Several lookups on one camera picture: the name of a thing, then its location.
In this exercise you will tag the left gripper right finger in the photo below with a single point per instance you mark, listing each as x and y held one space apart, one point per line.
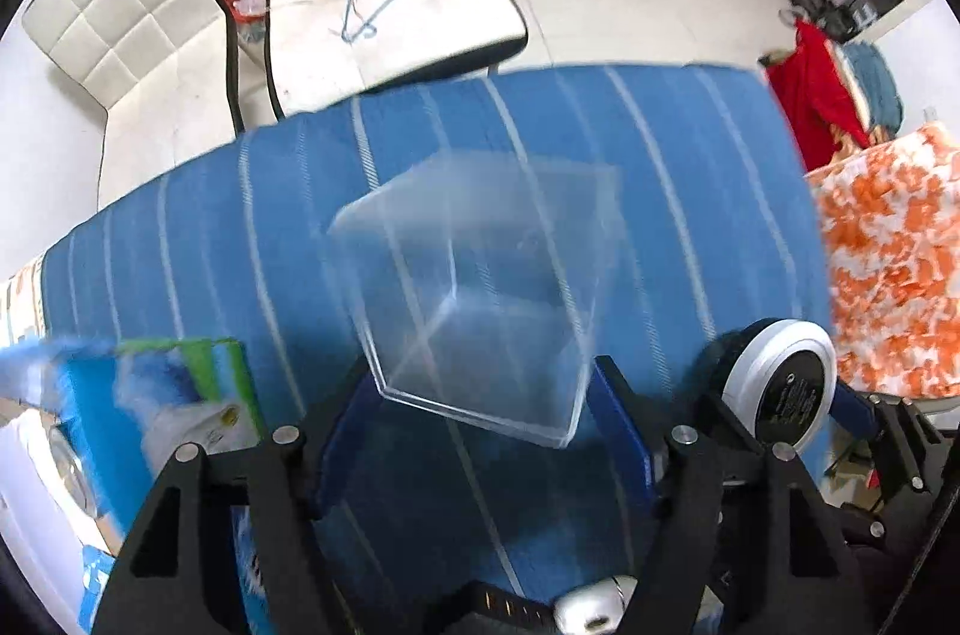
735 518

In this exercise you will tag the orange floral cushion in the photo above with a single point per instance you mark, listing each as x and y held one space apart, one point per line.
889 220

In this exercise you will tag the small white round case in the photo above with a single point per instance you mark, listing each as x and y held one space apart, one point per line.
594 609

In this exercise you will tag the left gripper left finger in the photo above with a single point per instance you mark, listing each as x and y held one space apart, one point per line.
177 571

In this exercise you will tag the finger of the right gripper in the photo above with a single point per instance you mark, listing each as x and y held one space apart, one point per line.
853 412

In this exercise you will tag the clear acrylic box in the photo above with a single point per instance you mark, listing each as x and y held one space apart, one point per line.
476 283

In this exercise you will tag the left white padded chair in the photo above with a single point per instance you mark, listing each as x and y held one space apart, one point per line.
166 72

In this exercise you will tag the white jar with black lid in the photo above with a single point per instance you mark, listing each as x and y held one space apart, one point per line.
778 377

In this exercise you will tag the red cloth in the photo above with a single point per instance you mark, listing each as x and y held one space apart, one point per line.
813 96

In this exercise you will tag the blue milk carton box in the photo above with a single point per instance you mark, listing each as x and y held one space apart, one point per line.
126 407

